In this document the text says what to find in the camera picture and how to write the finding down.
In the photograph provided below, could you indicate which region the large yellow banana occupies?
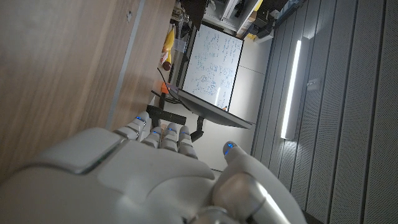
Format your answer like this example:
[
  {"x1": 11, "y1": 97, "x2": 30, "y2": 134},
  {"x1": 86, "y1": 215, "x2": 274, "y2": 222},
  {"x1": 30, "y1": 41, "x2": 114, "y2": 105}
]
[{"x1": 161, "y1": 27, "x2": 176, "y2": 54}]

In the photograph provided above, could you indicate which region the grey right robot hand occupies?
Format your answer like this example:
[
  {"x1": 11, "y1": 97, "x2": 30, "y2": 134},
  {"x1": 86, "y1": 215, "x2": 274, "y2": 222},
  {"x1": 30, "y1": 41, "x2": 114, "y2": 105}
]
[{"x1": 0, "y1": 111, "x2": 308, "y2": 224}]

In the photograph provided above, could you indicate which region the white shelf cabinet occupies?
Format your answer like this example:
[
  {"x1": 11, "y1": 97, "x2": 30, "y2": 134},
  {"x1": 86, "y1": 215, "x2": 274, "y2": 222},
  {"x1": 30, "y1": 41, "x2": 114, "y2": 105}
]
[{"x1": 201, "y1": 0, "x2": 261, "y2": 32}]

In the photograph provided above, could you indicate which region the black computer monitor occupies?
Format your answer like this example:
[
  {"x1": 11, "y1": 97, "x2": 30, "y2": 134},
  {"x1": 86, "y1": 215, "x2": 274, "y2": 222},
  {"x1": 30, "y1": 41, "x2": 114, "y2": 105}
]
[{"x1": 176, "y1": 88, "x2": 254, "y2": 130}]

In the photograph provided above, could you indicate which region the long ceiling light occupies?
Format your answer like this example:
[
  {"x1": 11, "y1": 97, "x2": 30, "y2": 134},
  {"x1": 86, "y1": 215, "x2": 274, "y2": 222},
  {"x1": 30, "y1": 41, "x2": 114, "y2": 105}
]
[{"x1": 280, "y1": 39, "x2": 303, "y2": 140}]

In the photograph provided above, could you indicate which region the whiteboard with blue writing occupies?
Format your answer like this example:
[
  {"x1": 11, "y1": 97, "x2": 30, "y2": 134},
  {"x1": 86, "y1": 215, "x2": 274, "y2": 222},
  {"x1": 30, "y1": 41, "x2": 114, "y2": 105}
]
[{"x1": 182, "y1": 24, "x2": 244, "y2": 111}]

